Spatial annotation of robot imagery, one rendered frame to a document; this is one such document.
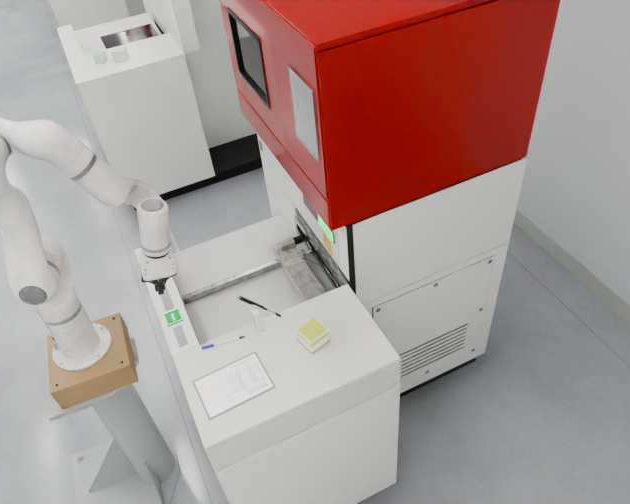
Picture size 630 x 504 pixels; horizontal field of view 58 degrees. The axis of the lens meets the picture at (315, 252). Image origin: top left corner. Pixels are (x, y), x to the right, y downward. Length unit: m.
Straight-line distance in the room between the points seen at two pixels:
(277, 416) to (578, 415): 1.62
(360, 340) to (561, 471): 1.26
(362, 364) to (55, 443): 1.76
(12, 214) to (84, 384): 0.62
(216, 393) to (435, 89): 1.07
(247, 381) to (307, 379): 0.18
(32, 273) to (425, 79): 1.19
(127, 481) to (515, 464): 1.68
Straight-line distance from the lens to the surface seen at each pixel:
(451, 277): 2.25
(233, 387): 1.74
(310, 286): 2.06
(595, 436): 2.88
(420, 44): 1.57
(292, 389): 1.71
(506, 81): 1.83
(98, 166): 1.56
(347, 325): 1.83
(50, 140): 1.52
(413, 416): 2.76
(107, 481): 2.81
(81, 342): 1.98
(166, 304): 2.02
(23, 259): 1.72
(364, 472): 2.28
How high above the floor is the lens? 2.41
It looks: 45 degrees down
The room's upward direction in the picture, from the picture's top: 7 degrees counter-clockwise
